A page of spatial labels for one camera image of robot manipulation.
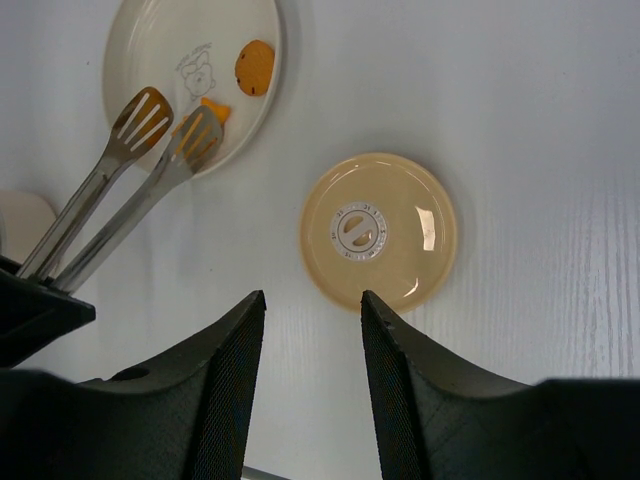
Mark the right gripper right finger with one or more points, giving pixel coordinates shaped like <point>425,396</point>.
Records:
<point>439,416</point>

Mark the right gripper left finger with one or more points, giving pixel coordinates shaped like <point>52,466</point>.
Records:
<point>182,414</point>

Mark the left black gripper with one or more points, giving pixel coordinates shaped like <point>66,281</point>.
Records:
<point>35,315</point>

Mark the beige round lid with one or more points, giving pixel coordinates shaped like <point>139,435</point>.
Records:
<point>381,222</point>

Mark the orange fish cookie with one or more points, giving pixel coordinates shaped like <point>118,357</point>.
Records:
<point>197,137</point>

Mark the orange chocolate chip cookie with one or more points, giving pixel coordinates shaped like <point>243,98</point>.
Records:
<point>254,67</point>

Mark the cream steel lunch container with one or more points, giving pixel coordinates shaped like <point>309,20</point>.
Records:
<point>25,218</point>

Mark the cream ceramic plate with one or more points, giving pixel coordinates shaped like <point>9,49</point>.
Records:
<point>188,51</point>

